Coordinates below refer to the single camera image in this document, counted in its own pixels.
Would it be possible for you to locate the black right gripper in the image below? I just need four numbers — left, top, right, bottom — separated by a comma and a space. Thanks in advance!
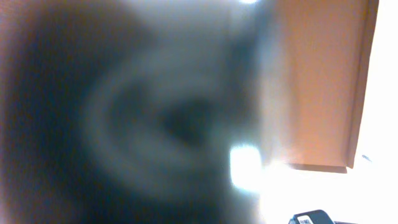
289, 209, 357, 224

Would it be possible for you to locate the black smartphone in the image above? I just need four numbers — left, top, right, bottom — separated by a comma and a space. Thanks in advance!
1, 1, 272, 223

